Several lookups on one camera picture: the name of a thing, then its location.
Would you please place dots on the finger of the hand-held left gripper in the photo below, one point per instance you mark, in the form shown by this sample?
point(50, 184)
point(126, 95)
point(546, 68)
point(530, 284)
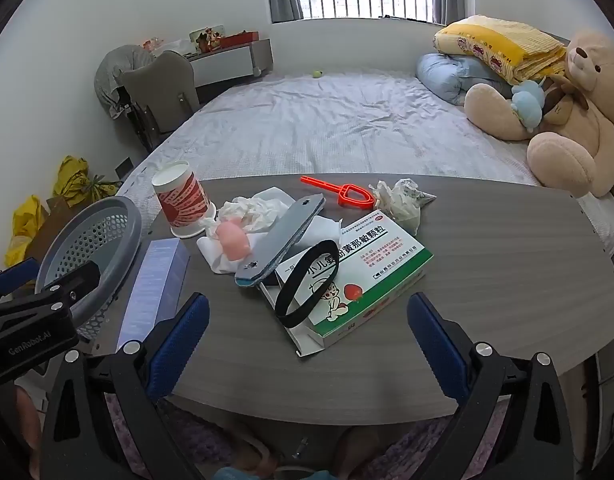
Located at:
point(72, 285)
point(14, 276)

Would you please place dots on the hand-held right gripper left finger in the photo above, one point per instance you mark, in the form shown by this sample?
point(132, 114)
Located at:
point(179, 345)

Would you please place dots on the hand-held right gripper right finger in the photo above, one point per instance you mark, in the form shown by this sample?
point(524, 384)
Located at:
point(437, 345)

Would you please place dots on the grey perforated plastic basket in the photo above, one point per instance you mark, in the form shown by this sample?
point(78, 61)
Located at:
point(87, 240)

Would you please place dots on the pale blue long carton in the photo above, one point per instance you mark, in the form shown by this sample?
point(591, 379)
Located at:
point(152, 285)

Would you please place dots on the green and white medicine box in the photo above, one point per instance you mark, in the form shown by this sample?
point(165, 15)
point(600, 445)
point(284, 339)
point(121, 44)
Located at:
point(377, 270)

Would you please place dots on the pink pig toy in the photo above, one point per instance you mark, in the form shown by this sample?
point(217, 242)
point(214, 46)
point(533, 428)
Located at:
point(232, 240)

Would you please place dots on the red and white paper cup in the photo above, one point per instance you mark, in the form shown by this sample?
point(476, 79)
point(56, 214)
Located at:
point(182, 200)

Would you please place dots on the black elastic band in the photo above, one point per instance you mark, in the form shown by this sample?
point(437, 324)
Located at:
point(297, 262)

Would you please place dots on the silver wrapper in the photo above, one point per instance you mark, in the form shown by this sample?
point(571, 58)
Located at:
point(402, 205)

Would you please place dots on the person's left forearm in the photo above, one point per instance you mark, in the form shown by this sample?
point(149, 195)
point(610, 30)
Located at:
point(27, 422)

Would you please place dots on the yellow plastic bag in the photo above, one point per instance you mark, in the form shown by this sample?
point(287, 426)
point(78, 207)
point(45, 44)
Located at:
point(24, 225)
point(77, 180)

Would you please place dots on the brown cardboard box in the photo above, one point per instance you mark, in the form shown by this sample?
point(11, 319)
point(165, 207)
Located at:
point(57, 225)

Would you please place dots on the purple rug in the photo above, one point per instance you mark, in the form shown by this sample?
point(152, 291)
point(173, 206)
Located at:
point(197, 430)

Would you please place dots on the blue cloth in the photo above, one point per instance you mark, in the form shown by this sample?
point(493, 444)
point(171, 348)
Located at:
point(247, 474)

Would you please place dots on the grey-blue flat oblong plate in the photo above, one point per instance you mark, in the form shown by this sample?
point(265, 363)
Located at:
point(282, 240)

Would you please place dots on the crumpled white tissue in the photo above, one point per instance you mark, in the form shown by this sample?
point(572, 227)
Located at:
point(247, 210)

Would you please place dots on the white cloth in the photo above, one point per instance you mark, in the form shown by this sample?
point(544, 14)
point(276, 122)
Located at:
point(319, 227)

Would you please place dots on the orange plastic key tool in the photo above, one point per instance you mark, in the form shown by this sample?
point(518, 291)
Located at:
point(319, 184)

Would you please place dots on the grey chair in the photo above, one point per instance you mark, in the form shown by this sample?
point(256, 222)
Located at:
point(162, 85)

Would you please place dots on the grey clothing heap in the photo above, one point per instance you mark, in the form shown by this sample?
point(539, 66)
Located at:
point(112, 67)

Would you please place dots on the beige teddy bear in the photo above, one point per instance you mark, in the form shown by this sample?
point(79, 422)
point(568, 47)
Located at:
point(572, 150)

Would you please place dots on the bed with white sheet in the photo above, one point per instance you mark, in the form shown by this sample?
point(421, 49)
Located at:
point(337, 125)

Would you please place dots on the small blue plush toy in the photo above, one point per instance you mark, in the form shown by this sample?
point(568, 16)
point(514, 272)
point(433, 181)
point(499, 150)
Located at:
point(527, 102)

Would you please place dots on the light blue pillow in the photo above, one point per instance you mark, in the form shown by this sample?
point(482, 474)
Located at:
point(452, 75)

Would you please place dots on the grey and white desk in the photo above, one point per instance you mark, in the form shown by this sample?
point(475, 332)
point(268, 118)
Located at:
point(222, 60)

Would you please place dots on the picture tin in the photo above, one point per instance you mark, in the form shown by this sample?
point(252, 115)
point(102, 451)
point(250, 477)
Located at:
point(207, 37)

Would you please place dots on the red flat box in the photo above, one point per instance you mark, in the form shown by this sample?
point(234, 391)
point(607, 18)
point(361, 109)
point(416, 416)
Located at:
point(239, 40)

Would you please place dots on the folded yellow blanket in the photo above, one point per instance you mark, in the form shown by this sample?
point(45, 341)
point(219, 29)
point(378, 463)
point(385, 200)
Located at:
point(497, 42)

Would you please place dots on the dark wall socket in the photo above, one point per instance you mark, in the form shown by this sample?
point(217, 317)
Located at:
point(123, 168)

